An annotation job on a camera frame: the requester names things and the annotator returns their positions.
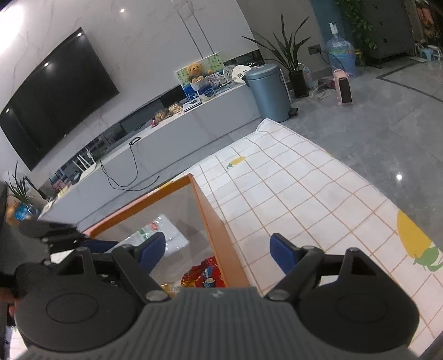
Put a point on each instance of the small plant blue pot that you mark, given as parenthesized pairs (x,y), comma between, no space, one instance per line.
(21,206)

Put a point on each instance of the orange storage box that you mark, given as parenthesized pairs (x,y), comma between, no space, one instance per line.
(198,250)

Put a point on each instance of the white clear snack packet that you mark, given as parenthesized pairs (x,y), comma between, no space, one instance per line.
(175,240)

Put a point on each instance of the potted green plant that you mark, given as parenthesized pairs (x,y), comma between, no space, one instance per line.
(285,49)

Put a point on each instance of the black wall television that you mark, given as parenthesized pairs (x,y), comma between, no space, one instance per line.
(62,91)

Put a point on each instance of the pink space heater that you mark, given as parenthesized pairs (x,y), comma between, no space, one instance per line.
(342,87)

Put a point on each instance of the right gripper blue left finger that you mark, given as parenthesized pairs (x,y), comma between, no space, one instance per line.
(150,252)

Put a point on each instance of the red chinese snack bag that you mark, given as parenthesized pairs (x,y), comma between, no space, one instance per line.
(206,275)

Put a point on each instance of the grey blue trash bin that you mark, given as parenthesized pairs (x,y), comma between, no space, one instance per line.
(270,92)

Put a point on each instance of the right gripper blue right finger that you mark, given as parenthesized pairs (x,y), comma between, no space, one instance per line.
(283,252)

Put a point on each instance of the person's hand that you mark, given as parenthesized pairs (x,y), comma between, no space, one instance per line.
(7,297)

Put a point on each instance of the teddy bear toy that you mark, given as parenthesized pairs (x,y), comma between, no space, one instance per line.
(196,72)

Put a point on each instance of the lemon pattern tablecloth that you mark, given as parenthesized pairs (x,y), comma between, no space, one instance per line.
(368,284)

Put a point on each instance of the blue water jug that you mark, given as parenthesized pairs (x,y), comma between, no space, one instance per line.
(341,53)

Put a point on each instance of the grey tv cabinet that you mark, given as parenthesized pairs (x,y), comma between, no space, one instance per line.
(158,154)

